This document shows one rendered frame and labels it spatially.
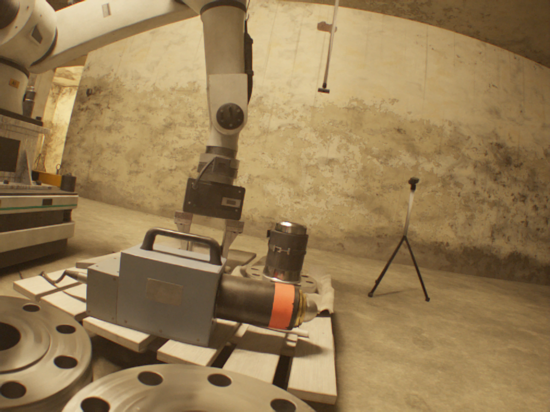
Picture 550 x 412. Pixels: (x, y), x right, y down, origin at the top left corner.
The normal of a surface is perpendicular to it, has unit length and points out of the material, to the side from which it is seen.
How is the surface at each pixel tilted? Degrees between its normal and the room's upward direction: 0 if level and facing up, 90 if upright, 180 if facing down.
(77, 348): 0
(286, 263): 90
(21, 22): 90
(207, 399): 0
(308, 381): 0
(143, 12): 90
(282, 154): 90
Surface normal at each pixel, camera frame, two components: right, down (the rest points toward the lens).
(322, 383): 0.18, -0.98
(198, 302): 0.04, 0.04
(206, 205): 0.29, 0.08
